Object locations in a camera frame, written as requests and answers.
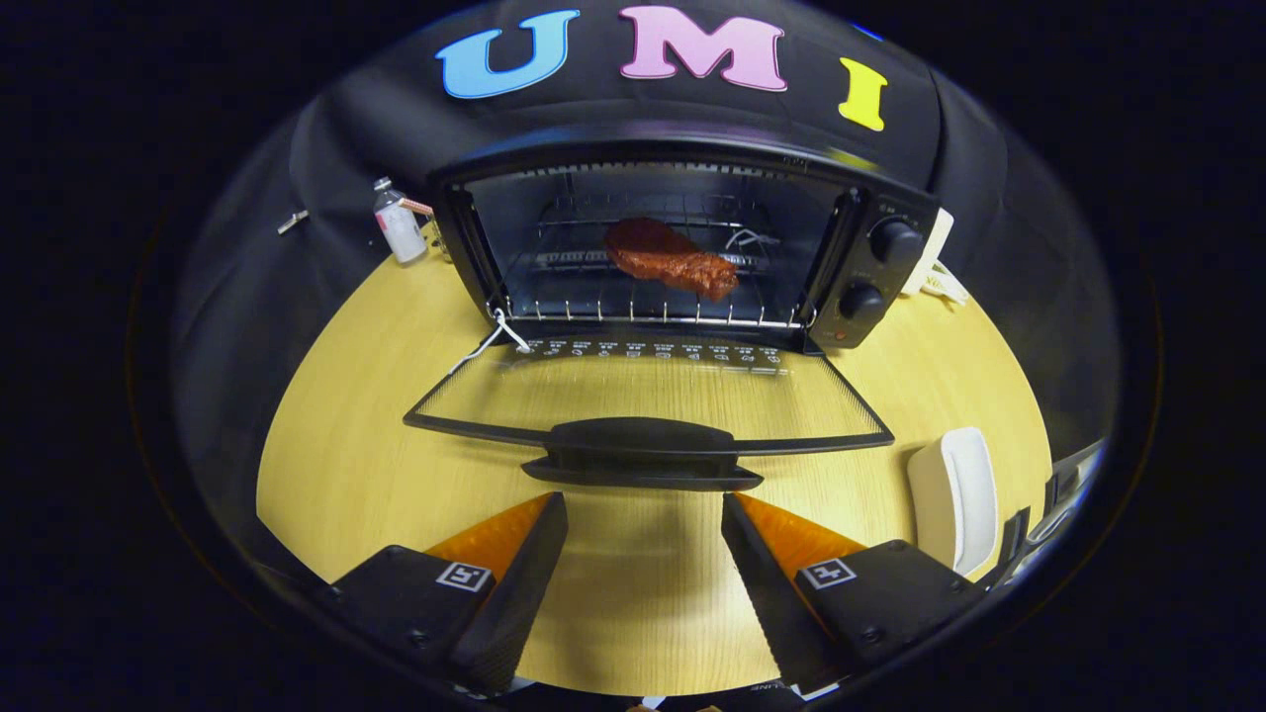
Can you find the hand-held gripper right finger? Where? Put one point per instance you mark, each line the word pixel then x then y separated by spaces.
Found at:
pixel 767 593

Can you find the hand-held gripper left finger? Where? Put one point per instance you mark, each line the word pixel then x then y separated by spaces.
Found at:
pixel 519 593

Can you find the black toaster oven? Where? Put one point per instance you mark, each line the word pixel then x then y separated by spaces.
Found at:
pixel 870 269

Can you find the silver cloth clip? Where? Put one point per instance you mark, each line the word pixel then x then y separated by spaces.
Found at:
pixel 292 222

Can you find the white toaster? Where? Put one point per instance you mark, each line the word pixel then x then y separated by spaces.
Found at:
pixel 936 247

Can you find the small clear plastic bottle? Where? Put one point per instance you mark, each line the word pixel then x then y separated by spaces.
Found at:
pixel 402 232

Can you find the white divided dish with beans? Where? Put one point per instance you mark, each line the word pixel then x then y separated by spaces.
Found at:
pixel 951 289

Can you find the white ribbed tray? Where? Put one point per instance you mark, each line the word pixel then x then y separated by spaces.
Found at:
pixel 959 499

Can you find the brown roasted meat piece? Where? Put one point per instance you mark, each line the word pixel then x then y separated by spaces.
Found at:
pixel 663 257

